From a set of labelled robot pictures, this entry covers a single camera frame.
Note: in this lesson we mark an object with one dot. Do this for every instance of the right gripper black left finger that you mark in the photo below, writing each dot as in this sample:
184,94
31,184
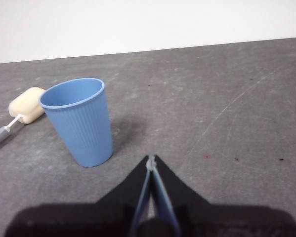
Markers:
113,212

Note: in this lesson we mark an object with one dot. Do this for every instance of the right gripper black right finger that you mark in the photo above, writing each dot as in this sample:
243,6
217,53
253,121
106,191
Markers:
199,217

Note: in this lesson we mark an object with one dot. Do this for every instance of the blue ribbed plastic cup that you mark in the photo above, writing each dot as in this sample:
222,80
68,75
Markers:
81,128

